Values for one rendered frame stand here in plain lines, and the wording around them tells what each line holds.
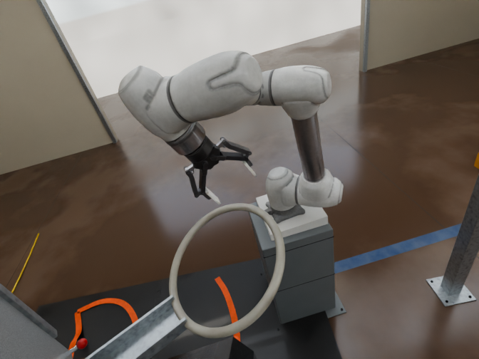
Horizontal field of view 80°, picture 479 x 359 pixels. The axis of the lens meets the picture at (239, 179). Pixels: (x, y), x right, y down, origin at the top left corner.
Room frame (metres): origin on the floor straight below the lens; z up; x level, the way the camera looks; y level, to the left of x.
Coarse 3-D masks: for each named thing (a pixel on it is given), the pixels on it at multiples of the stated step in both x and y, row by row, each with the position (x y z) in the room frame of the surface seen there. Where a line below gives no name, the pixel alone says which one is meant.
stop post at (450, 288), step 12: (468, 204) 0.97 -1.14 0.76; (468, 216) 0.95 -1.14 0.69; (468, 228) 0.93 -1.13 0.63; (456, 240) 0.97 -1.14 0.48; (468, 240) 0.90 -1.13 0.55; (456, 252) 0.94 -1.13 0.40; (468, 252) 0.90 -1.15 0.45; (456, 264) 0.92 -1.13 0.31; (468, 264) 0.89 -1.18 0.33; (444, 276) 0.97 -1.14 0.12; (456, 276) 0.90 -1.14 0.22; (432, 288) 0.97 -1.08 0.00; (444, 288) 0.94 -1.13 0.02; (456, 288) 0.89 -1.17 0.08; (444, 300) 0.88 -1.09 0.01; (456, 300) 0.86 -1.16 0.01; (468, 300) 0.84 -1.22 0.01
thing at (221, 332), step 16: (224, 208) 0.90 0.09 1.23; (240, 208) 0.86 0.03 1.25; (256, 208) 0.81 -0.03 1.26; (272, 224) 0.71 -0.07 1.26; (176, 256) 0.81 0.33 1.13; (176, 272) 0.75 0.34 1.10; (176, 288) 0.69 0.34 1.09; (272, 288) 0.51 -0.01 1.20; (176, 304) 0.62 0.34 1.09; (240, 320) 0.47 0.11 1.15; (256, 320) 0.46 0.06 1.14; (208, 336) 0.47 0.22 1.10; (224, 336) 0.45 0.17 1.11
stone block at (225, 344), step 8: (216, 344) 0.69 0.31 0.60; (224, 344) 0.67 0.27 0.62; (232, 344) 0.65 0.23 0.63; (240, 344) 0.67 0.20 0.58; (192, 352) 0.68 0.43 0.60; (200, 352) 0.66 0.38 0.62; (208, 352) 0.64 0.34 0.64; (216, 352) 0.62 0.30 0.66; (224, 352) 0.61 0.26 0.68; (232, 352) 0.60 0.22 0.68; (240, 352) 0.61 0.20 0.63; (248, 352) 0.63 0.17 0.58
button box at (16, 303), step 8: (0, 288) 0.54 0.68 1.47; (8, 296) 0.53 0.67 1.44; (16, 304) 0.53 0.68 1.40; (24, 304) 0.55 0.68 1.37; (24, 312) 0.53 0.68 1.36; (32, 312) 0.55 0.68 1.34; (32, 320) 0.53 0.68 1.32; (40, 320) 0.54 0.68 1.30; (48, 328) 0.54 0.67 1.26; (56, 336) 0.53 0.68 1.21
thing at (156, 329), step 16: (160, 304) 0.62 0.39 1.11; (144, 320) 0.59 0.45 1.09; (160, 320) 0.59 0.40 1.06; (176, 320) 0.58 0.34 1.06; (128, 336) 0.56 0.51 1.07; (144, 336) 0.55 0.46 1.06; (160, 336) 0.51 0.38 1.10; (176, 336) 0.52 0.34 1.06; (96, 352) 0.52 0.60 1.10; (112, 352) 0.53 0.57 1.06; (128, 352) 0.51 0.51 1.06; (144, 352) 0.47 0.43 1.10
